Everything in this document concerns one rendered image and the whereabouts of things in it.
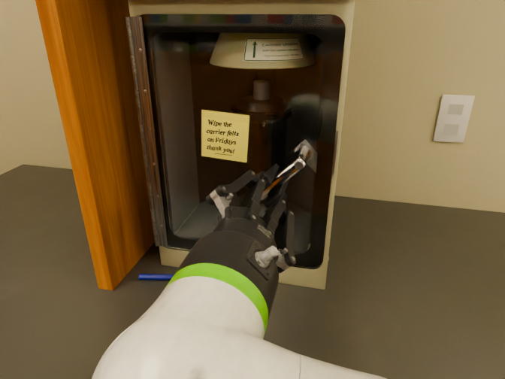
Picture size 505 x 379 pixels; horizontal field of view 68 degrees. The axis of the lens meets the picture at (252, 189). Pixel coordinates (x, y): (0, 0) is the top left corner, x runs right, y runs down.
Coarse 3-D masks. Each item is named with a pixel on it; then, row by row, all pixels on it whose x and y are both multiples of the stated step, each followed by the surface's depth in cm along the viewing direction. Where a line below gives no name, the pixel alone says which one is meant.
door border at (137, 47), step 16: (144, 48) 56; (144, 64) 57; (144, 80) 58; (144, 96) 59; (144, 112) 60; (144, 128) 61; (144, 144) 62; (160, 192) 66; (160, 208) 67; (160, 224) 69; (160, 240) 70
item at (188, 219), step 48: (192, 48) 54; (240, 48) 52; (288, 48) 51; (336, 48) 49; (192, 96) 57; (240, 96) 55; (288, 96) 54; (336, 96) 52; (192, 144) 60; (288, 144) 57; (192, 192) 64; (240, 192) 62; (288, 192) 60; (192, 240) 68
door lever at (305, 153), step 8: (296, 152) 56; (304, 152) 55; (296, 160) 52; (304, 160) 53; (288, 168) 53; (296, 168) 52; (280, 176) 54; (288, 176) 53; (272, 184) 54; (280, 184) 54; (264, 192) 55; (272, 192) 55
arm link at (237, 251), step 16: (208, 240) 34; (224, 240) 34; (240, 240) 34; (192, 256) 33; (208, 256) 31; (224, 256) 31; (240, 256) 32; (256, 256) 33; (272, 256) 32; (176, 272) 32; (240, 272) 30; (256, 272) 32; (272, 272) 33; (272, 288) 33; (272, 304) 33
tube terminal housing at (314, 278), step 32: (128, 0) 54; (160, 0) 53; (192, 0) 52; (224, 0) 51; (256, 0) 50; (288, 0) 50; (320, 0) 49; (352, 0) 48; (160, 256) 73; (320, 288) 68
